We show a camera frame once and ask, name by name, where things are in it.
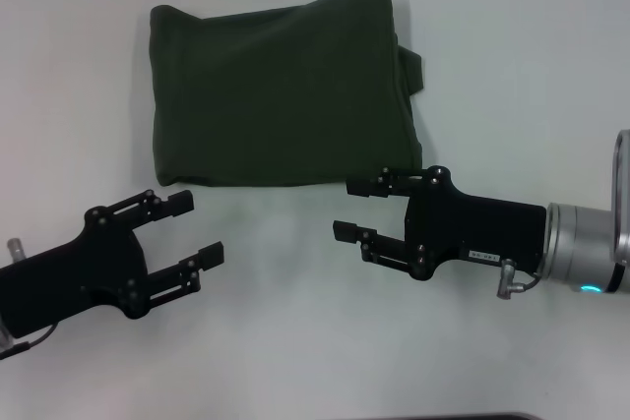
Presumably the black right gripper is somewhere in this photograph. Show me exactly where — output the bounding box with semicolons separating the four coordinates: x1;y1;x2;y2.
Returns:
333;166;548;282

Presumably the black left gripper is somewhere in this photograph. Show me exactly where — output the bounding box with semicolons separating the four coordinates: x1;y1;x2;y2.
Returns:
0;188;226;340

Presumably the dark green FREE t-shirt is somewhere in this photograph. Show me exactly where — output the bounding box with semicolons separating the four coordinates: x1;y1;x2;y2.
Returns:
148;0;427;189

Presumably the silver connector plug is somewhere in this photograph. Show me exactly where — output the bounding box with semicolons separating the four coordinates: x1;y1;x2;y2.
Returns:
5;237;27;264

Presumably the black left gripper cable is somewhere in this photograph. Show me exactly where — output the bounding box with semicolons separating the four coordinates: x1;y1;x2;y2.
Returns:
0;324;60;360

